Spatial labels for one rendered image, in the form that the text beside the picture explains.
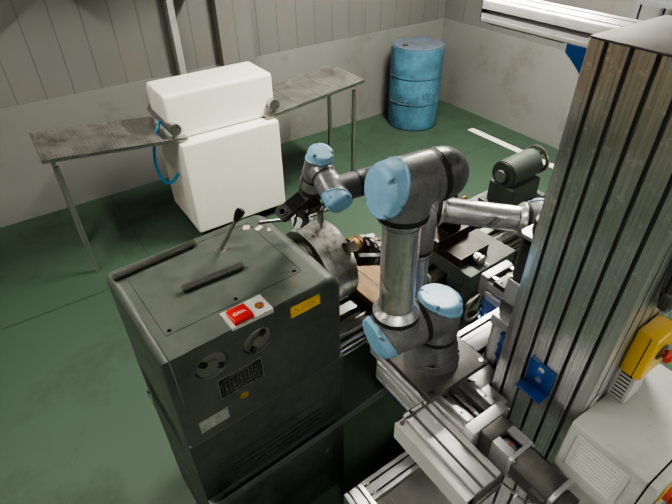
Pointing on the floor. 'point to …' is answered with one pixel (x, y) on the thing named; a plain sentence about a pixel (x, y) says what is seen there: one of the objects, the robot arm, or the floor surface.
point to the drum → (415, 82)
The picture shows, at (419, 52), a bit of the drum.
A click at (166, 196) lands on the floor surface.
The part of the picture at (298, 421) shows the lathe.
